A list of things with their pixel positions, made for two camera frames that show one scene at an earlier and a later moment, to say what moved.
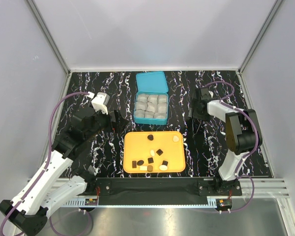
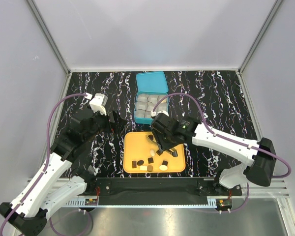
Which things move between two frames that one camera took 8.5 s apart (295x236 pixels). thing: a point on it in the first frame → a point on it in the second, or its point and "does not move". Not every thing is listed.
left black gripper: (116, 126) does not move
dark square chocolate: (159, 152) does not move
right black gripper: (192, 112) → (163, 145)
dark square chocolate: (150, 160) does not move
